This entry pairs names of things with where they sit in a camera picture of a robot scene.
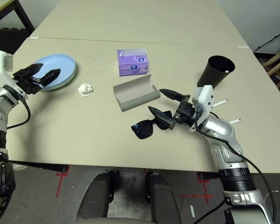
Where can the black plastic cup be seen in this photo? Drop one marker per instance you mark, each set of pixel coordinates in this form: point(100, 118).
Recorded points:
point(212, 74)

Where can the grey robot leg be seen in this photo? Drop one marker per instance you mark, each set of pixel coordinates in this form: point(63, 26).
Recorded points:
point(163, 198)
point(95, 196)

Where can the black foam floor mat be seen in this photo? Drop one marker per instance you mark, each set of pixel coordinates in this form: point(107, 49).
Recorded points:
point(7, 37)

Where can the wooden side table black frame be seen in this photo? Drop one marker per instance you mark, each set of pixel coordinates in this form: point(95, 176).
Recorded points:
point(18, 11)

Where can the grey glasses case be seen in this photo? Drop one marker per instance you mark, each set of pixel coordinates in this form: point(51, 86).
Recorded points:
point(135, 93)

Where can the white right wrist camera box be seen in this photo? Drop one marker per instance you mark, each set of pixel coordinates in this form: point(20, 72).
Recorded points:
point(204, 98)

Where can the white tissue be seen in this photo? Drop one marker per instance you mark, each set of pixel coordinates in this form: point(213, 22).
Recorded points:
point(85, 90)

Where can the purple tissue box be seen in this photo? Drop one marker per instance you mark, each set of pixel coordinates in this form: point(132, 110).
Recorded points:
point(133, 65)

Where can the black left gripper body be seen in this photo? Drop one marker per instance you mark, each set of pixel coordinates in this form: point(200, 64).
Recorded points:
point(25, 81)

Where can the black sunglasses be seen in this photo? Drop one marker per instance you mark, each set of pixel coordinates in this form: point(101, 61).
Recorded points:
point(143, 130)

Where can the green plastic plate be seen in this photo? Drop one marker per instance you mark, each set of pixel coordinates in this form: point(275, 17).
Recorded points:
point(72, 77)

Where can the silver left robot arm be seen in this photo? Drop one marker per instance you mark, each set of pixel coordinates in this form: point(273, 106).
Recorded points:
point(0, 100)

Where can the grey robot right leg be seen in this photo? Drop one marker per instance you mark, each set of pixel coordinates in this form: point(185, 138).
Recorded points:
point(163, 198)

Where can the wooden rack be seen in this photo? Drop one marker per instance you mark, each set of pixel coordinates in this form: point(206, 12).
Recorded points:
point(278, 60)

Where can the white marker black cap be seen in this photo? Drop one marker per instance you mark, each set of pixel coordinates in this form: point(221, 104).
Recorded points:
point(235, 121)

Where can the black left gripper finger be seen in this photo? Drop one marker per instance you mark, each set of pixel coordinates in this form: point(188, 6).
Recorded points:
point(50, 77)
point(35, 68)

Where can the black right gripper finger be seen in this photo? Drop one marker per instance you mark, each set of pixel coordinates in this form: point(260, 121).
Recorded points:
point(173, 95)
point(162, 117)

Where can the blue plastic plate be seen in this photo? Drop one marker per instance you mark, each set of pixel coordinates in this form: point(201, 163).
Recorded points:
point(58, 61)

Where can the grey robot left leg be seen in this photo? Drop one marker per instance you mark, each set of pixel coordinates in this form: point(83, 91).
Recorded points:
point(95, 196)

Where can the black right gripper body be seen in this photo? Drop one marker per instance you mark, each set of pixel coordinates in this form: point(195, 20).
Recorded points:
point(185, 112)

